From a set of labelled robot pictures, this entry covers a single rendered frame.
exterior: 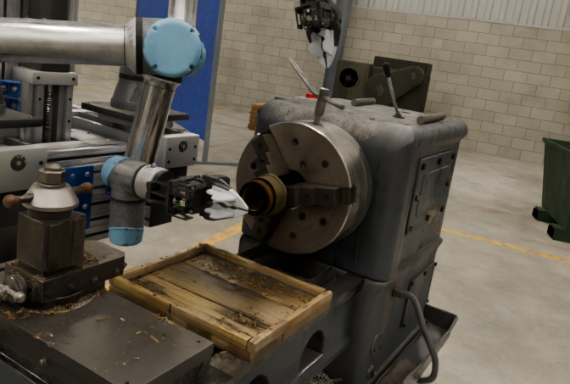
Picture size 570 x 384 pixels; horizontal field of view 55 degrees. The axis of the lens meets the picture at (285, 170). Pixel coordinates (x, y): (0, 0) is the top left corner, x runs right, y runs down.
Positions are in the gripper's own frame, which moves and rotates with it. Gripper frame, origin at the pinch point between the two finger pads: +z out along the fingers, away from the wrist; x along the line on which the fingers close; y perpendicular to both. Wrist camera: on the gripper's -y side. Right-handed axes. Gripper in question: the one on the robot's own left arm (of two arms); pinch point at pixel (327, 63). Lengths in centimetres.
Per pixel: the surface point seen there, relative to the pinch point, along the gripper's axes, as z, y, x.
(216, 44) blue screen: -96, -352, -303
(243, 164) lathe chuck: 22.6, 16.9, -17.8
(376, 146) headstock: 22.2, 1.3, 10.7
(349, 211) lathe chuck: 35.5, 16.3, 8.8
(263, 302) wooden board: 50, 36, -4
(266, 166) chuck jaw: 23.2, 24.9, -5.8
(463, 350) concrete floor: 139, -156, -20
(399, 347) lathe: 85, -29, -2
